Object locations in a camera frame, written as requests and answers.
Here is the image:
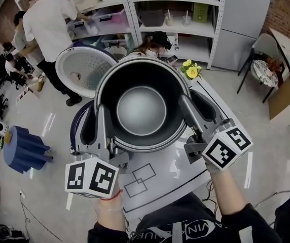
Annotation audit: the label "white fluted round basket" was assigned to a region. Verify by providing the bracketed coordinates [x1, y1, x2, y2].
[108, 46, 128, 61]

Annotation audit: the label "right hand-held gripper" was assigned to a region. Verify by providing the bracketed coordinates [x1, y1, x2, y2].
[179, 90, 254, 172]

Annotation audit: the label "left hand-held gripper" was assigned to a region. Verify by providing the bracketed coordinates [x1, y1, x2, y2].
[65, 104, 131, 199]

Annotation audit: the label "navy rice cooker white lid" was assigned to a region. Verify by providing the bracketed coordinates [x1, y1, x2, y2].
[55, 45, 120, 156]

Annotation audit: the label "person's right forearm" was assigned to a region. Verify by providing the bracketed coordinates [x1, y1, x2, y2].
[206, 167, 247, 217]

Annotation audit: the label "red string bracelet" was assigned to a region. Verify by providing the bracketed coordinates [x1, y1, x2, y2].
[100, 189, 124, 200]

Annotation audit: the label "rust dried flower bunch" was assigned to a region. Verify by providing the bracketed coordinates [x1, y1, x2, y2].
[263, 57, 284, 76]

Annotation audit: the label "person's black printed shirt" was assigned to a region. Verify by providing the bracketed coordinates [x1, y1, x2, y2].
[88, 193, 283, 243]

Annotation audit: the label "dark metal pot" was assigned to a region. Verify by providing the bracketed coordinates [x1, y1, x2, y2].
[93, 56, 193, 153]

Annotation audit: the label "dark storage bin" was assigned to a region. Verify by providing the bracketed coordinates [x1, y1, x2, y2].
[139, 9, 165, 28]

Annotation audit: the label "yellow flowers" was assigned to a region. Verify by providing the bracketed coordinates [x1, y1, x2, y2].
[180, 59, 203, 81]

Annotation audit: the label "round patterned seat cushion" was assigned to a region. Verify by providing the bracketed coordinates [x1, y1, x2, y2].
[252, 59, 279, 87]

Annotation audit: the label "plastic cup beige drink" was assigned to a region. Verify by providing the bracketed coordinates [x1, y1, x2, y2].
[164, 9, 174, 27]

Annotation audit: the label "clear storage bin pink contents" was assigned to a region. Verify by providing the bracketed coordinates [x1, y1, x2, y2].
[93, 8, 127, 33]

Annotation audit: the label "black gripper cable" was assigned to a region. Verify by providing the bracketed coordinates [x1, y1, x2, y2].
[202, 181, 221, 213]

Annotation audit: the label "black capsule pet carrier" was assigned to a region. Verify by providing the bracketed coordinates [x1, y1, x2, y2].
[0, 224, 12, 243]

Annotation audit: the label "clear storage bin black latches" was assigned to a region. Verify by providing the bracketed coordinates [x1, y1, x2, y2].
[67, 19, 99, 39]

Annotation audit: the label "round table blue cloth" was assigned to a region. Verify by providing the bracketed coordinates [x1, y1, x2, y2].
[3, 125, 53, 175]

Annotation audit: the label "clear plastic cup straw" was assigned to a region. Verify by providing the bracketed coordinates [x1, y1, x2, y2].
[182, 10, 192, 26]

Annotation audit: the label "white box triangle cutouts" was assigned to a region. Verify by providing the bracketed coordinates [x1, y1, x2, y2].
[15, 86, 32, 106]

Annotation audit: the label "grey white refrigerator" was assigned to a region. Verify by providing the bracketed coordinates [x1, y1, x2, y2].
[212, 0, 274, 72]

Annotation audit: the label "person's left forearm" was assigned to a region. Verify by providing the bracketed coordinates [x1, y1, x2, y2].
[94, 190, 126, 235]

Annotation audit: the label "green box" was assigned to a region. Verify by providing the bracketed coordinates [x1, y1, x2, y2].
[192, 3, 209, 23]

